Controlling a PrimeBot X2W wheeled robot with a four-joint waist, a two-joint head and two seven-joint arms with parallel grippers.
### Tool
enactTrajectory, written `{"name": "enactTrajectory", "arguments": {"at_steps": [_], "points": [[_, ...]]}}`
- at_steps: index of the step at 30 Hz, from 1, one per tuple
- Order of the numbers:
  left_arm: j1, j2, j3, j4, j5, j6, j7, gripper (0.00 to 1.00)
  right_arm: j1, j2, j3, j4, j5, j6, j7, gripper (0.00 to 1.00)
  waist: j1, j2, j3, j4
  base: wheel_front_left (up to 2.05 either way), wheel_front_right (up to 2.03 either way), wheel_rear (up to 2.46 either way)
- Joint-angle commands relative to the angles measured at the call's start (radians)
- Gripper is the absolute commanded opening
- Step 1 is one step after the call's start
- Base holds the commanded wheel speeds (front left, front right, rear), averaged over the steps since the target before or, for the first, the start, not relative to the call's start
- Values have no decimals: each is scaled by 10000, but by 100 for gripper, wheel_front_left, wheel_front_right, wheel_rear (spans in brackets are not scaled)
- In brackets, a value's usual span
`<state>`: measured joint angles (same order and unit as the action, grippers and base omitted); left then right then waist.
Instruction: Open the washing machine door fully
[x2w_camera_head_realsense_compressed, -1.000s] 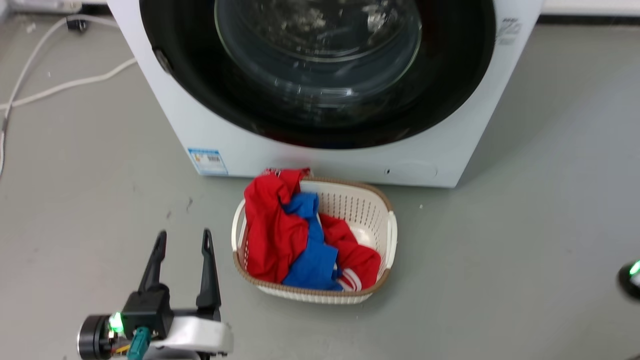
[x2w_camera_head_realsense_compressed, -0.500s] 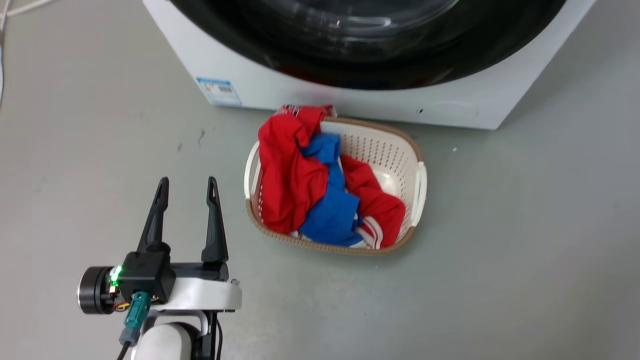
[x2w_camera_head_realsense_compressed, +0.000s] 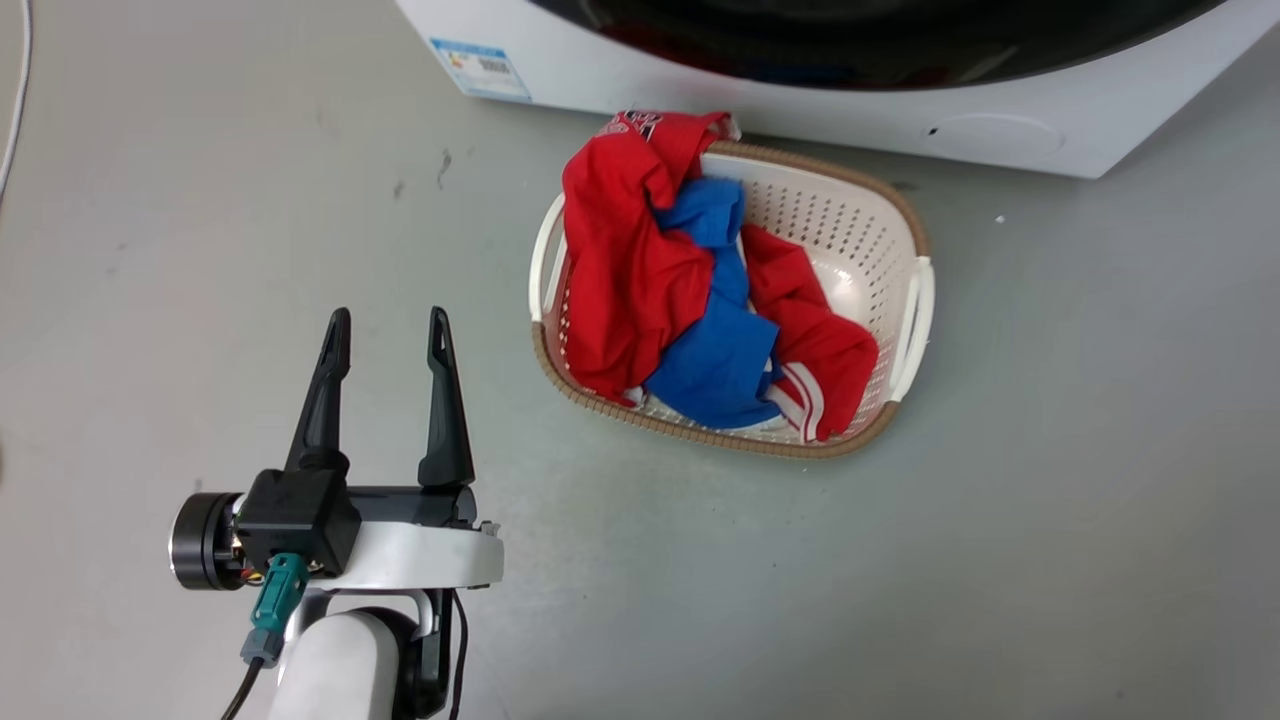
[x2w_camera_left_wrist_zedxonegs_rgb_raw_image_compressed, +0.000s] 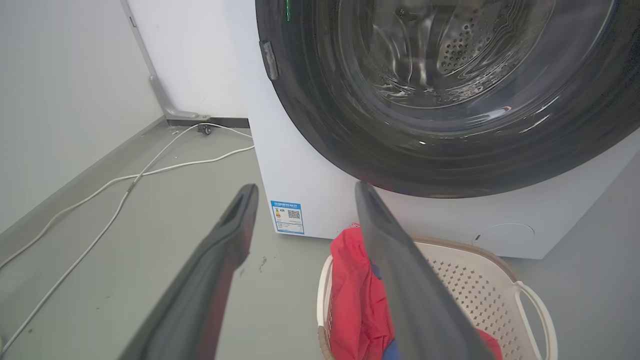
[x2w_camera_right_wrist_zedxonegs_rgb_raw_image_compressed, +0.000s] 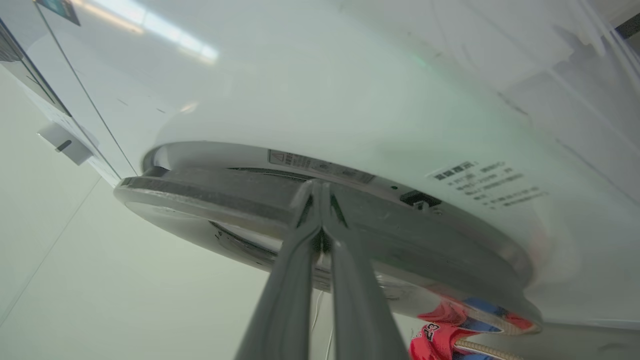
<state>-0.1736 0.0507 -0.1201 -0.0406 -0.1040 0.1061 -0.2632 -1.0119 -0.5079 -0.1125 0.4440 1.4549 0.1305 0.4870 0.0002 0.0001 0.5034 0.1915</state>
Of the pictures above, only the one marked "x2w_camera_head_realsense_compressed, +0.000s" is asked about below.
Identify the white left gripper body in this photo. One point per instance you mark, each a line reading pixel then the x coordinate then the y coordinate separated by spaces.
pixel 410 555

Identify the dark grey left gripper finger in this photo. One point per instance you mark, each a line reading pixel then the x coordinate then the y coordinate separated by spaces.
pixel 322 400
pixel 444 410

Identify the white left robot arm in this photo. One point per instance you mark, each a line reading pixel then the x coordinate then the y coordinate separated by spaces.
pixel 345 660

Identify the white washing machine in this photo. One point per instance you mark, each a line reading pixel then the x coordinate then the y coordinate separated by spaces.
pixel 840 100

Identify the dark glass washing machine door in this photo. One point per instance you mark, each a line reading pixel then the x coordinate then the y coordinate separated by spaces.
pixel 870 40

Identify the red garment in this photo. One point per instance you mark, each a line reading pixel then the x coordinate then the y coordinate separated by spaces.
pixel 630 260

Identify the blue garment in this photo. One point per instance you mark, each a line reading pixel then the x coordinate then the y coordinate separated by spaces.
pixel 715 340

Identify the blue energy label sticker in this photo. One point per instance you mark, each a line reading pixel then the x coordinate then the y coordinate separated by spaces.
pixel 482 68

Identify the red shorts with white stripes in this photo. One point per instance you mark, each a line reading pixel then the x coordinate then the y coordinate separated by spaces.
pixel 815 340

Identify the white plastic laundry basket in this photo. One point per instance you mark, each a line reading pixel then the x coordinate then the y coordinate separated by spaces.
pixel 860 240

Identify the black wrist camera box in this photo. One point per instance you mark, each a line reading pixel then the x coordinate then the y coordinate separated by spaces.
pixel 298 520

